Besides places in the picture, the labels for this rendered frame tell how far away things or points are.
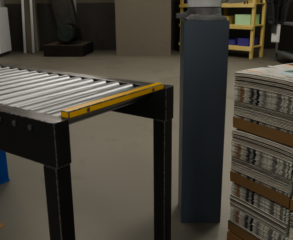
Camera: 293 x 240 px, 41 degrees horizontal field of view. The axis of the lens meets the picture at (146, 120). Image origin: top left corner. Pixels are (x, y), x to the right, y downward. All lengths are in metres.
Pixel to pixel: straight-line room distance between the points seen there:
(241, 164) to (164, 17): 7.13
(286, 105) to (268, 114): 0.09
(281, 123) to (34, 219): 1.36
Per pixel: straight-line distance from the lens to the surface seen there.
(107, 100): 1.10
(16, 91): 1.40
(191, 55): 1.81
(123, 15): 8.58
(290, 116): 1.41
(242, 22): 8.26
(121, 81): 1.48
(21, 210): 2.31
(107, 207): 2.24
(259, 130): 1.50
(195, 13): 1.83
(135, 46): 8.61
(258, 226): 1.65
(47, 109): 1.15
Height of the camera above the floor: 1.08
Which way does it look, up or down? 16 degrees down
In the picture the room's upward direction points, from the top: 1 degrees counter-clockwise
